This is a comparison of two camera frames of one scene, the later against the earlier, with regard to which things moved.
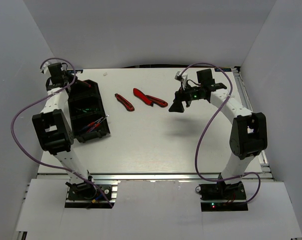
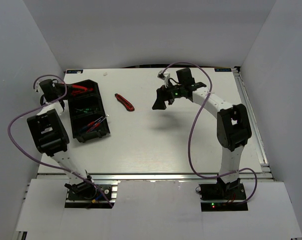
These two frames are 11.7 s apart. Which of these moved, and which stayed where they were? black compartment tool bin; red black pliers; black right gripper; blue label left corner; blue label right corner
Moved: red black pliers; black right gripper
Stayed: black compartment tool bin; blue label right corner; blue label left corner
